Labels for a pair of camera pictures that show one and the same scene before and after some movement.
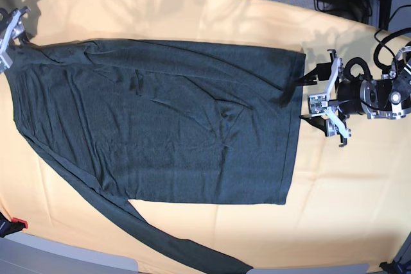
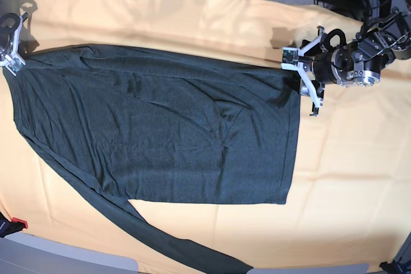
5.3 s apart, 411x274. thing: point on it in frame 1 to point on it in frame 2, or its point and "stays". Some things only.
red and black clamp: x=7 y=227 stays
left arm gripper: x=344 y=98 to x=309 y=86
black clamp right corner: x=395 y=267 stays
